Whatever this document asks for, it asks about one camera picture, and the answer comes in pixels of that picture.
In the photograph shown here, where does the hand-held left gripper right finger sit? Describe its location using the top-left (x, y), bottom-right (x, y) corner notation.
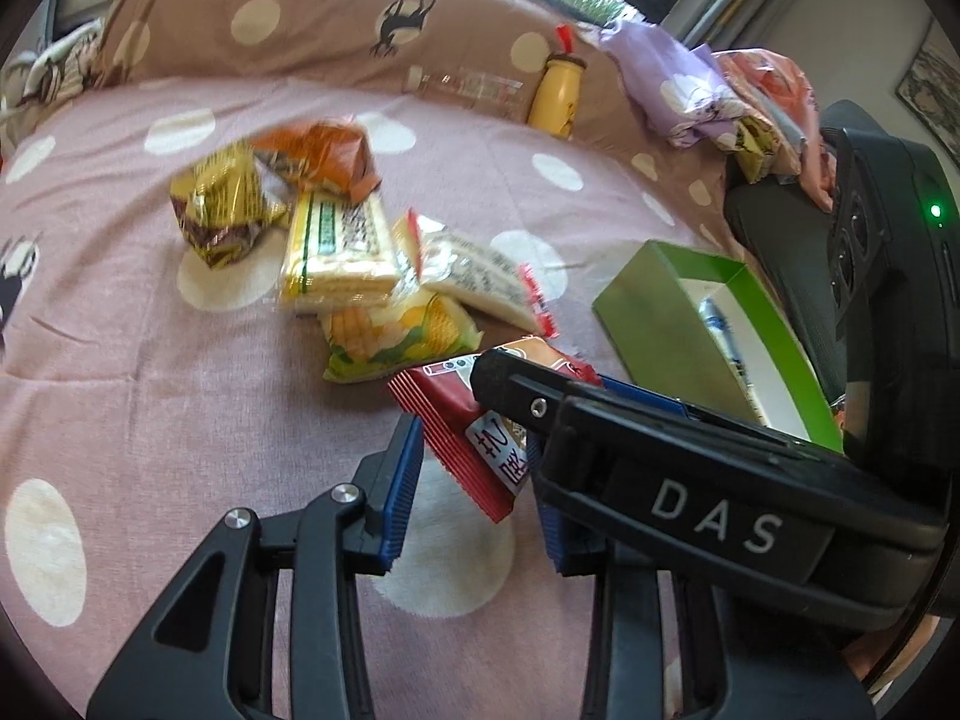
top-left (525, 439), bottom-right (878, 720)

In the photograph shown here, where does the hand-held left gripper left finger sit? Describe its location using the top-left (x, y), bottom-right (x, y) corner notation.
top-left (86, 412), bottom-right (427, 720)

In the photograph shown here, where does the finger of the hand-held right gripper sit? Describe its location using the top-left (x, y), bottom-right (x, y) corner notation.
top-left (469, 349), bottom-right (601, 458)
top-left (596, 375), bottom-right (833, 451)

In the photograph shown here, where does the red snack packet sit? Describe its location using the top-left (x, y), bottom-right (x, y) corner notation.
top-left (388, 336), bottom-right (605, 526)

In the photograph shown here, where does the green cardboard box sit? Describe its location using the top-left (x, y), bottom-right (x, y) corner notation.
top-left (591, 240), bottom-right (845, 455)

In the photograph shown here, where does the orange snack packet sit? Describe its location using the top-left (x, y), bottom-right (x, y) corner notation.
top-left (251, 120), bottom-right (382, 203)

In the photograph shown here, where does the person's right forearm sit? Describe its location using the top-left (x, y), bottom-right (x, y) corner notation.
top-left (847, 611), bottom-right (946, 698)

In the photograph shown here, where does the white red-edged snack packet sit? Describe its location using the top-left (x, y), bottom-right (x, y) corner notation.
top-left (390, 210), bottom-right (562, 338)

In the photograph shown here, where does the yellow corn snack packet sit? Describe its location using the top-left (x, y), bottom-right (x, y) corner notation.
top-left (321, 291), bottom-right (481, 383)

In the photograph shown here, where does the yellow and green cracker packet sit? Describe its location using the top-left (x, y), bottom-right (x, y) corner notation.
top-left (277, 191), bottom-right (402, 316)

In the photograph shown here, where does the small yellow packet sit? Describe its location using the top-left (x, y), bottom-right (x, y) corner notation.
top-left (735, 120), bottom-right (781, 185)

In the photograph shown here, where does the yellow bottle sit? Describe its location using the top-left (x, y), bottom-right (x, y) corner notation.
top-left (525, 24), bottom-right (587, 142)

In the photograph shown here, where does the clear plastic bottle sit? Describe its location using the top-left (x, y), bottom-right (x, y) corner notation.
top-left (403, 64), bottom-right (526, 121)

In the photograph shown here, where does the purple spotted cloth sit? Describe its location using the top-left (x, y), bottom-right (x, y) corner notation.
top-left (600, 19), bottom-right (751, 151)

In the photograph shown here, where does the pink patterned cloth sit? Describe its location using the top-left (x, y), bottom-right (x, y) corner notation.
top-left (709, 49), bottom-right (837, 211)

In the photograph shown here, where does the yellow and black snack packet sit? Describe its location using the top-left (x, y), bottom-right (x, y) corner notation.
top-left (169, 142), bottom-right (290, 271)

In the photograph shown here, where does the brown spotted pillow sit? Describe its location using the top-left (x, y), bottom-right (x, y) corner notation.
top-left (94, 0), bottom-right (740, 256)

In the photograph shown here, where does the striped white cloth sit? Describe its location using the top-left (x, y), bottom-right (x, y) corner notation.
top-left (0, 19), bottom-right (106, 136)

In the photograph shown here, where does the framed wall picture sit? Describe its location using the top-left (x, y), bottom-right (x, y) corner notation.
top-left (896, 19), bottom-right (960, 143)

